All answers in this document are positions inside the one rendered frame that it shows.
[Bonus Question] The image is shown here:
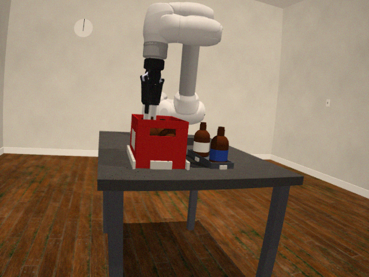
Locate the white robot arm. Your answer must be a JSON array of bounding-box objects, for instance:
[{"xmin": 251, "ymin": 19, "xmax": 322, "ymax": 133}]
[{"xmin": 143, "ymin": 2, "xmax": 223, "ymax": 125}]

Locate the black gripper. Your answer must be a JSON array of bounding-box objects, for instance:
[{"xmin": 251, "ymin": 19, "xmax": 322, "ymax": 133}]
[{"xmin": 140, "ymin": 58, "xmax": 165, "ymax": 120}]

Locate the red plastic crate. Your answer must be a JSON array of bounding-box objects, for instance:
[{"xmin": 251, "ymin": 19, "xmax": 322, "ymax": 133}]
[{"xmin": 130, "ymin": 114, "xmax": 189, "ymax": 169}]

